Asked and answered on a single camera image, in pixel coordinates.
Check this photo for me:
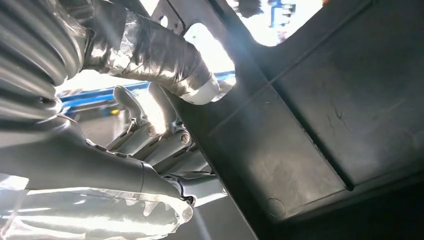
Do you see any blue metal shelf rack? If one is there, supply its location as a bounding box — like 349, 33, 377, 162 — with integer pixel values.
59, 70, 237, 117

